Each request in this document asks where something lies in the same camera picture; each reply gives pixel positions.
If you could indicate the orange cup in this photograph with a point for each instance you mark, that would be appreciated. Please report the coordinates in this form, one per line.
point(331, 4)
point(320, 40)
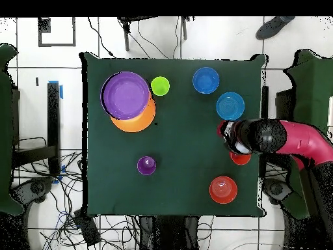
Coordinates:
point(240, 159)

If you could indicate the large yellow-orange bowl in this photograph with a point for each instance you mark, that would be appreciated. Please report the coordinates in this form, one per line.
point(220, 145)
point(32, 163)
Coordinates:
point(140, 122)

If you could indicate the purple bowl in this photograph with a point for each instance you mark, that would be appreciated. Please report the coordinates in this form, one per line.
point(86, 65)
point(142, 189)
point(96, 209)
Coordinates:
point(125, 95)

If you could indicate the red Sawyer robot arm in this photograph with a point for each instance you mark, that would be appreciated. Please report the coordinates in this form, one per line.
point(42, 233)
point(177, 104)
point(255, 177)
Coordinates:
point(265, 135)

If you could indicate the flat-bottomed light blue bowl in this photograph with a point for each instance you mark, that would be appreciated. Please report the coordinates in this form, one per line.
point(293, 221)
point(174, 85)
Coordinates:
point(230, 106)

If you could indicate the dark blue bowl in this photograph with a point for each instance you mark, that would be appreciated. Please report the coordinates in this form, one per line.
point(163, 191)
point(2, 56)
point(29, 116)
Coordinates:
point(205, 80)

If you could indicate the small orange bowl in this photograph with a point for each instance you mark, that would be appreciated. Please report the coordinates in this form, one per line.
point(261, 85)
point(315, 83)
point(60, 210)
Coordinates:
point(223, 190)

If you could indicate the green cup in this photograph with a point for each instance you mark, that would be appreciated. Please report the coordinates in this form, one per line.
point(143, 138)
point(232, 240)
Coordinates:
point(160, 86)

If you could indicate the black chair base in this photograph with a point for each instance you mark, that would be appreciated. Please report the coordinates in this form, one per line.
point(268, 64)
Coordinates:
point(35, 187)
point(275, 188)

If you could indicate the purple cup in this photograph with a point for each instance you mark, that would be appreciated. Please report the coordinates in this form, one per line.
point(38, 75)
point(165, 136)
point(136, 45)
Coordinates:
point(146, 165)

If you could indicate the person's foot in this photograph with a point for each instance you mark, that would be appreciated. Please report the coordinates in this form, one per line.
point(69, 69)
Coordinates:
point(273, 27)

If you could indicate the dark green tablecloth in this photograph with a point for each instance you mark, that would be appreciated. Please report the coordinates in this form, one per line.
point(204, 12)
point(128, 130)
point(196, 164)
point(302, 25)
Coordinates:
point(117, 195)

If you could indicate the black tripod stand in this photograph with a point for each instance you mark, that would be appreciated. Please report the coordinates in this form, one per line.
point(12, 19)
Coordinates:
point(126, 39)

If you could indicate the blue tape strip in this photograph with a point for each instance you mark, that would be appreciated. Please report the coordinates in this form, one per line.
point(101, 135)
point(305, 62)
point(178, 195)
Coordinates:
point(61, 91)

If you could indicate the black power strip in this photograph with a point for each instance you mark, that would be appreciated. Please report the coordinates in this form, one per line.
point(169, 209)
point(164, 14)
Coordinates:
point(87, 229)

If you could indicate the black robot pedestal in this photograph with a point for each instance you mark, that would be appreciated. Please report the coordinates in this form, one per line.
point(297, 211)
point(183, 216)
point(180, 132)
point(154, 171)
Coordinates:
point(166, 234)

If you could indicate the black table frame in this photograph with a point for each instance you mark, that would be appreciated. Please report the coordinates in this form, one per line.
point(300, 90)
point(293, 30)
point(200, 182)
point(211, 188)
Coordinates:
point(53, 125)

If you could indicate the black square floor frame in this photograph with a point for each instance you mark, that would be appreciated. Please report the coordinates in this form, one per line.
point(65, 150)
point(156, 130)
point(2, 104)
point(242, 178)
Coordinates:
point(44, 24)

